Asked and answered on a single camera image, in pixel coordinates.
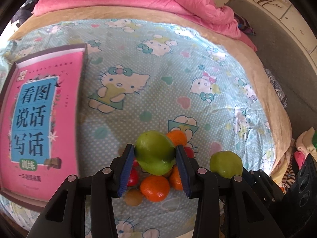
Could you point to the orange tangerine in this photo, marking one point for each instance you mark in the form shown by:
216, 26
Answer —
175, 180
155, 188
177, 137

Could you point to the dark patterned pillow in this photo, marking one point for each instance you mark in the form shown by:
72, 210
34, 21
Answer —
244, 25

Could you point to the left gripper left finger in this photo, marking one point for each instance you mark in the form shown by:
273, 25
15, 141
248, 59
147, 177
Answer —
64, 215

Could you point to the beige bed mattress cover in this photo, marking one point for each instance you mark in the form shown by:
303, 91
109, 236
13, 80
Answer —
278, 119

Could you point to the red cherry tomato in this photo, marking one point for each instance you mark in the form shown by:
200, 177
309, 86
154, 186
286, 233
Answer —
135, 163
189, 151
134, 178

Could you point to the hello kitty blue bedsheet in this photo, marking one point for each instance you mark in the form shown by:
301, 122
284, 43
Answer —
141, 76

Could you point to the pink book box tray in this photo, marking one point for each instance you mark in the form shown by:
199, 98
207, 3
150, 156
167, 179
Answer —
39, 105

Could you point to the small brown-green kiwi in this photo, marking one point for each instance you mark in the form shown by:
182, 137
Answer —
133, 197

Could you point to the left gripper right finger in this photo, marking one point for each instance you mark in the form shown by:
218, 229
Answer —
240, 206

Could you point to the green apple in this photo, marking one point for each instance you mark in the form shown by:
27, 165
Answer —
155, 153
226, 163

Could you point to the clothes pile beside bed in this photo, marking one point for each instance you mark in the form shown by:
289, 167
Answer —
284, 174

